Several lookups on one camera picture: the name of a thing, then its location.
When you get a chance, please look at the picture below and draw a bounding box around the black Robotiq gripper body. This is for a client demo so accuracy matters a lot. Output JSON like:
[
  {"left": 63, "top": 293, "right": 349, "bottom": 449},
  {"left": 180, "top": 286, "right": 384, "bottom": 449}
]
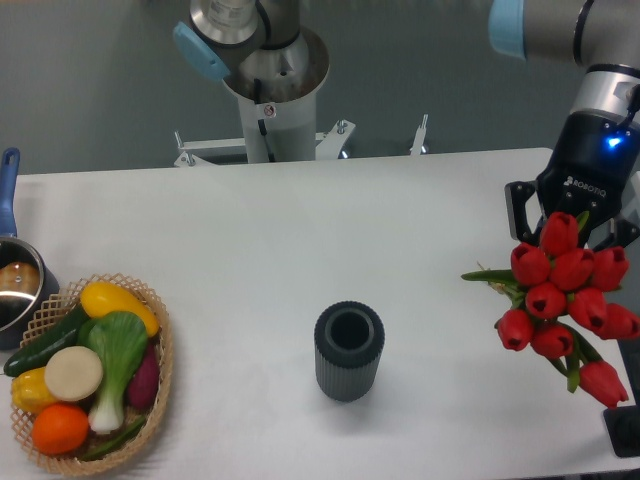
[{"left": 536, "top": 112, "right": 639, "bottom": 240}]

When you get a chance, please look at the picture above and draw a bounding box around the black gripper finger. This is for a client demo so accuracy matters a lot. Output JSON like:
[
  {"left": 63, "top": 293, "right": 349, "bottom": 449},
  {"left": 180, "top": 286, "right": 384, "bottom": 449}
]
[
  {"left": 504, "top": 180, "right": 542, "bottom": 246},
  {"left": 592, "top": 215, "right": 639, "bottom": 252}
]

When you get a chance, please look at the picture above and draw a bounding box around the red tulip bouquet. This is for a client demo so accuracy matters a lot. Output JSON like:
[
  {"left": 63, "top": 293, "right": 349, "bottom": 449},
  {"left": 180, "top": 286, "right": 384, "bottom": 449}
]
[{"left": 461, "top": 212, "right": 639, "bottom": 408}]

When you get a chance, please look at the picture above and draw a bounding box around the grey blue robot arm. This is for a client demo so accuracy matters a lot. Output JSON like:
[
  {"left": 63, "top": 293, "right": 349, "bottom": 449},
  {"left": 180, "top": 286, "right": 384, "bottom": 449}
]
[{"left": 173, "top": 1, "right": 639, "bottom": 248}]

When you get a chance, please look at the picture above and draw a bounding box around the dark grey ribbed vase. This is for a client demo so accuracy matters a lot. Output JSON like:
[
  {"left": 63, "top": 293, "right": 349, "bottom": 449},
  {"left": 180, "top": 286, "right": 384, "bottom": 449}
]
[{"left": 314, "top": 301, "right": 385, "bottom": 402}]

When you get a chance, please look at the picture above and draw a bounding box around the white furniture piece at right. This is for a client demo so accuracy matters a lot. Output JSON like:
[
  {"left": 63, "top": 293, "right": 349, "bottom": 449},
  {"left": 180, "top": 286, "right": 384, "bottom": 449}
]
[{"left": 620, "top": 171, "right": 640, "bottom": 224}]

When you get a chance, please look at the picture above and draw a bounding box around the black device at table edge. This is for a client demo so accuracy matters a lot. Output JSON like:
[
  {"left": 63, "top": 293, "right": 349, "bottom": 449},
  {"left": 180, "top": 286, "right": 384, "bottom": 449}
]
[{"left": 603, "top": 406, "right": 639, "bottom": 458}]

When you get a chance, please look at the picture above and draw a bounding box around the purple sweet potato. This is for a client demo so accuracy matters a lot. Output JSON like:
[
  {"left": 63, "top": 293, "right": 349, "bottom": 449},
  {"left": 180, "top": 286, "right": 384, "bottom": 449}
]
[{"left": 126, "top": 344, "right": 160, "bottom": 410}]

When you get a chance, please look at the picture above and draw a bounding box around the green bok choy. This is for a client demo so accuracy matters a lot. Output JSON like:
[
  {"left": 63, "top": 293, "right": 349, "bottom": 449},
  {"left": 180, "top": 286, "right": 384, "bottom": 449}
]
[{"left": 78, "top": 311, "right": 148, "bottom": 435}]

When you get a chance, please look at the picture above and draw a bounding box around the yellow squash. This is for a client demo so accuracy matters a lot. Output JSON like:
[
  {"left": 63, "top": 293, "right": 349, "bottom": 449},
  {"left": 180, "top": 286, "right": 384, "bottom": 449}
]
[{"left": 80, "top": 281, "right": 160, "bottom": 338}]

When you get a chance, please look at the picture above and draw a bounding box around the woven wicker basket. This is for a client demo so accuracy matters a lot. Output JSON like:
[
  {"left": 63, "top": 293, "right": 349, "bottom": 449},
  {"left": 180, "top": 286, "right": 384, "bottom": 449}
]
[{"left": 10, "top": 273, "right": 173, "bottom": 477}]

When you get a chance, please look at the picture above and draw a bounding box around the green chili pepper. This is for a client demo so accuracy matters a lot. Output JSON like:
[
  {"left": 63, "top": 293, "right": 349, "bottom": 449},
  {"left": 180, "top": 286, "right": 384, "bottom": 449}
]
[{"left": 79, "top": 416, "right": 147, "bottom": 461}]

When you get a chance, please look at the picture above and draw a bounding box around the dark green cucumber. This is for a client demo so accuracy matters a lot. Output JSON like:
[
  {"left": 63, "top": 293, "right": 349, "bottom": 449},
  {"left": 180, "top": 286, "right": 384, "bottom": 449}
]
[{"left": 3, "top": 305, "right": 89, "bottom": 377}]

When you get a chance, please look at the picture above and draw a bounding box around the beige round disc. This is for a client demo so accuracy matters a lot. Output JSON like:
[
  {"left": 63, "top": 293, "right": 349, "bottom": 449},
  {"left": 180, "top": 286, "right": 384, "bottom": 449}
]
[{"left": 44, "top": 346, "right": 103, "bottom": 402}]

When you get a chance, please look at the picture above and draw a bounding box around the orange fruit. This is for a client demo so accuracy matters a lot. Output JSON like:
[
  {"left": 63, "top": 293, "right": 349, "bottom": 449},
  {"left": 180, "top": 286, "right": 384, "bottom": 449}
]
[{"left": 31, "top": 403, "right": 89, "bottom": 455}]

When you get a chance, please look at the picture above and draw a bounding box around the yellow bell pepper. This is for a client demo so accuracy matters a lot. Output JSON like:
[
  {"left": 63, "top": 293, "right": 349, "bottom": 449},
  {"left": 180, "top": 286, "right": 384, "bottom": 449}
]
[{"left": 11, "top": 367, "right": 60, "bottom": 414}]

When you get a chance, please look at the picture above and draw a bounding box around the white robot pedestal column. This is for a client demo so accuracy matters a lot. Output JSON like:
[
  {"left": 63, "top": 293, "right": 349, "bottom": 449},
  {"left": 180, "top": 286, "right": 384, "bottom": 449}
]
[{"left": 224, "top": 27, "right": 329, "bottom": 163}]

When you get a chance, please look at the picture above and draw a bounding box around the white metal base frame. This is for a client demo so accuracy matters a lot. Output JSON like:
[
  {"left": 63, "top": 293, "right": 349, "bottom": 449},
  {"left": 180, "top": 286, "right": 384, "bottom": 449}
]
[{"left": 173, "top": 113, "right": 430, "bottom": 167}]

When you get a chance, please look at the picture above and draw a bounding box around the blue handled saucepan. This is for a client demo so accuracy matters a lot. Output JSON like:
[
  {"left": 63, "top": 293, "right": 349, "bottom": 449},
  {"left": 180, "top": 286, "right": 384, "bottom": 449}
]
[{"left": 1, "top": 147, "right": 59, "bottom": 351}]

